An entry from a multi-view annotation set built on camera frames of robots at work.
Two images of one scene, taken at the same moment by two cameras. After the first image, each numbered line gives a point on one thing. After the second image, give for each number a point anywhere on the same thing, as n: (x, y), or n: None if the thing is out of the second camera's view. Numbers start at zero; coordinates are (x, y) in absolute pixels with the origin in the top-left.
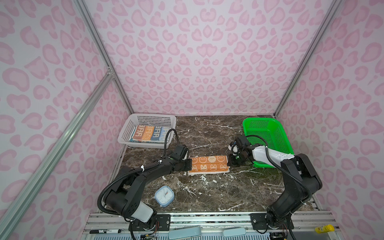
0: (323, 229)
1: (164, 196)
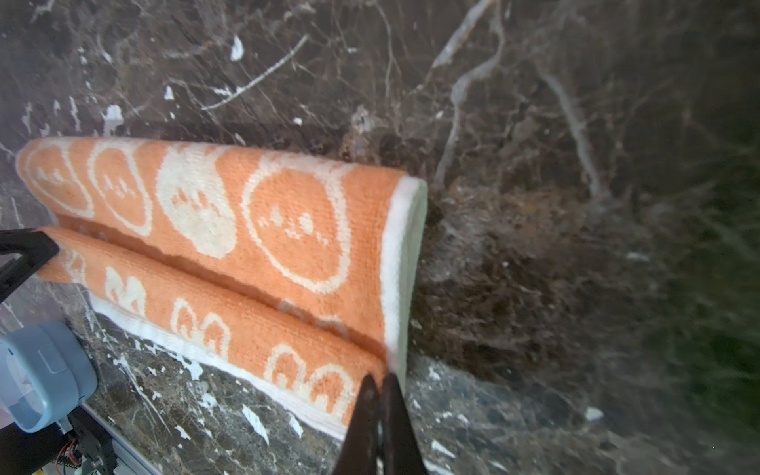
0: None
1: (46, 371)
